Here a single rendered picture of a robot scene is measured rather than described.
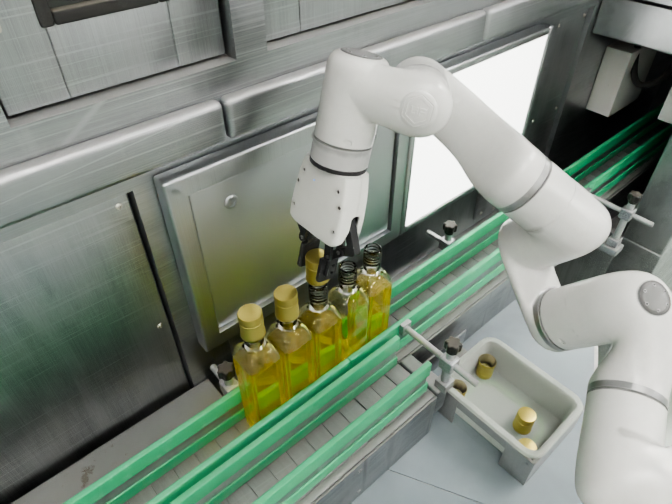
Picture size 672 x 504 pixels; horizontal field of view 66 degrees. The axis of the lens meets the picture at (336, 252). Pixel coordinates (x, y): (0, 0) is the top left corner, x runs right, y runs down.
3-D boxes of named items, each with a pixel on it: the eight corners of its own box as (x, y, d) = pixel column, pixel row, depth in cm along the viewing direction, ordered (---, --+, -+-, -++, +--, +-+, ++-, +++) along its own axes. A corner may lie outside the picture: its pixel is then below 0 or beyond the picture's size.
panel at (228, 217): (507, 159, 133) (542, 21, 111) (517, 164, 132) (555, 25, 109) (198, 343, 89) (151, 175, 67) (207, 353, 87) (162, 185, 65)
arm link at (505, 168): (503, 223, 63) (368, 116, 59) (489, 182, 74) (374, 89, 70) (559, 172, 59) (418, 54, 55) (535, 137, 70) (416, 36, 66)
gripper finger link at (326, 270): (322, 240, 70) (314, 280, 73) (338, 252, 68) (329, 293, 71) (340, 235, 72) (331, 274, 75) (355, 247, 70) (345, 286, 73)
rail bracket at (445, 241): (429, 254, 122) (436, 208, 113) (452, 269, 118) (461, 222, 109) (417, 261, 120) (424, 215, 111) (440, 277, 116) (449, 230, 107)
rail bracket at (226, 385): (228, 386, 95) (217, 339, 86) (250, 411, 91) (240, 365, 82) (209, 398, 93) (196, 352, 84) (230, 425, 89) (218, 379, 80)
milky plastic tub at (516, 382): (482, 357, 115) (489, 332, 109) (575, 427, 102) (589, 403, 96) (429, 403, 106) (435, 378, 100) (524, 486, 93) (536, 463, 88)
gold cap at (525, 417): (534, 427, 100) (540, 415, 97) (523, 438, 99) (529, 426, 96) (519, 414, 102) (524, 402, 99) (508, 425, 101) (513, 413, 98)
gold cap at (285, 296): (289, 300, 78) (287, 279, 75) (304, 314, 76) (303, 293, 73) (270, 312, 76) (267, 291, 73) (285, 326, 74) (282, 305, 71)
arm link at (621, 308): (601, 420, 68) (614, 325, 75) (709, 418, 57) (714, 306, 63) (524, 372, 65) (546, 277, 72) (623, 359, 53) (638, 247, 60)
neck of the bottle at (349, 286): (347, 278, 85) (348, 256, 81) (360, 288, 83) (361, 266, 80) (334, 287, 83) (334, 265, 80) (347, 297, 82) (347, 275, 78)
